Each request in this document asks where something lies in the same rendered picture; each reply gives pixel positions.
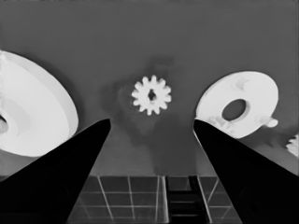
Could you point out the large thick white disc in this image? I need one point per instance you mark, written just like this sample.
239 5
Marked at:
40 112

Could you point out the white round carrier with pins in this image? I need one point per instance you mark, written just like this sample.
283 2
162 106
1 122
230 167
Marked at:
261 96

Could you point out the small white toothed gear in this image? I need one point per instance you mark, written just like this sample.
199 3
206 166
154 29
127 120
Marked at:
161 93

